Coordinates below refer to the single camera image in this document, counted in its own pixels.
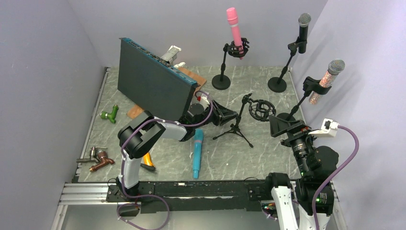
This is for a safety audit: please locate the wooden board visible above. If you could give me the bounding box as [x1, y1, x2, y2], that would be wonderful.
[127, 67, 207, 119]

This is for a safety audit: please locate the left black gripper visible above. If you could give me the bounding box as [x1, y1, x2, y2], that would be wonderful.
[194, 100, 238, 130]

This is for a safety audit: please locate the green valve fitting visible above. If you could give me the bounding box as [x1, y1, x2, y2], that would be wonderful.
[100, 104, 119, 124]

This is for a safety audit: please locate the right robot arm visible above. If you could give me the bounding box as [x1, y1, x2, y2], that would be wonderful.
[264, 116, 339, 230]

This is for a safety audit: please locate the black microphone silver grille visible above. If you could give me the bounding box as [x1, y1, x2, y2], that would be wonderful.
[298, 13, 311, 54]

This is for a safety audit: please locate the dark grey rack unit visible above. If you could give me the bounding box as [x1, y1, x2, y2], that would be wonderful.
[117, 37, 200, 121]

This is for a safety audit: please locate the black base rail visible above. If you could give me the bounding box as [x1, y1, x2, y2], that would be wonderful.
[106, 178, 273, 214]

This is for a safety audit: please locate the purple cable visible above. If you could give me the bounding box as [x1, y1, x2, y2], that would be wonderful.
[261, 125, 360, 230]
[116, 91, 214, 230]

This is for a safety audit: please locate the small black hammer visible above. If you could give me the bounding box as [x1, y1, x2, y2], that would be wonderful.
[141, 163, 156, 172]

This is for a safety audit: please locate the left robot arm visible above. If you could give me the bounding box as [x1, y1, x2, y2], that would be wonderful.
[116, 101, 238, 201]

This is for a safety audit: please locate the blue microphone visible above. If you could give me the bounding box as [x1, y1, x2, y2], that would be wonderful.
[192, 129, 204, 179]

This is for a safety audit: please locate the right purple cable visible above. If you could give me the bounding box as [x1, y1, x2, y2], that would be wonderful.
[261, 125, 360, 230]

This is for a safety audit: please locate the round-base stand with shock mount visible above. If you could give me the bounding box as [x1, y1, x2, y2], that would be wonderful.
[211, 37, 249, 90]

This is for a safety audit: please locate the silver white bracket stand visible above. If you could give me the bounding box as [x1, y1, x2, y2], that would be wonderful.
[159, 45, 186, 69]

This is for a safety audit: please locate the pink microphone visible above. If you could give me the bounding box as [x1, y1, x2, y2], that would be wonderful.
[226, 7, 244, 59]

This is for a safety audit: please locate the glitter microphone silver grille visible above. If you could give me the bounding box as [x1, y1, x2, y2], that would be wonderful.
[309, 59, 345, 104]

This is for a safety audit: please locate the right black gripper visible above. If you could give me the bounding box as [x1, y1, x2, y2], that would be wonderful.
[270, 114, 321, 176]

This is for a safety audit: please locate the orange utility knife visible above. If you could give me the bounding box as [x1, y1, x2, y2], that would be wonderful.
[143, 152, 155, 167]

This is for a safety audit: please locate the black tripod shock-mount stand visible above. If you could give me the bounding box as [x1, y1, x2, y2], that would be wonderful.
[212, 93, 276, 148]

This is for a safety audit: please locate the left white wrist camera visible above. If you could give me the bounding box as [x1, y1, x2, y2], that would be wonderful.
[195, 91, 210, 104]

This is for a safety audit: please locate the round-base stand black mic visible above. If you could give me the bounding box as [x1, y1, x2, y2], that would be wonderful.
[268, 37, 307, 93]

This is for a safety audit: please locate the round-base stand glitter mic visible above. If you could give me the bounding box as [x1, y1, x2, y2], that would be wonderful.
[276, 76, 332, 121]

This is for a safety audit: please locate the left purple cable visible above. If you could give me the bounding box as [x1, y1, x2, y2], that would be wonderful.
[116, 91, 214, 230]

